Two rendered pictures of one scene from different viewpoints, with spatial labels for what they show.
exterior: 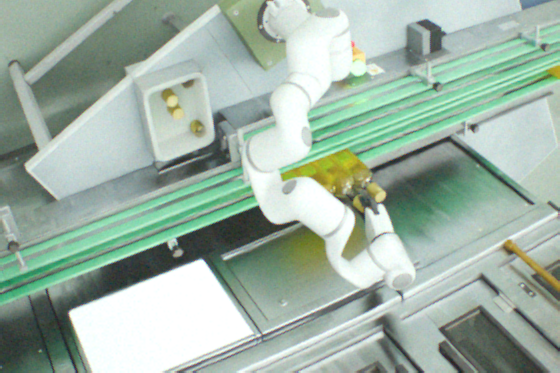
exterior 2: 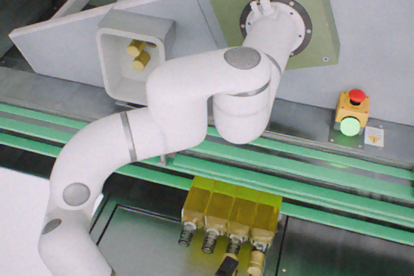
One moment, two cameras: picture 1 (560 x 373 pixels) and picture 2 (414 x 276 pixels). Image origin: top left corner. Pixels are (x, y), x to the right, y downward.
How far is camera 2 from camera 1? 116 cm
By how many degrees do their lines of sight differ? 31
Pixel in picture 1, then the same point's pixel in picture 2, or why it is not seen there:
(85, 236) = (14, 117)
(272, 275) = (126, 254)
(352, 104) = (310, 160)
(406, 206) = not seen: outside the picture
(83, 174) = (58, 66)
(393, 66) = (400, 147)
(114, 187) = (75, 92)
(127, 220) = (52, 126)
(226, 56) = (214, 36)
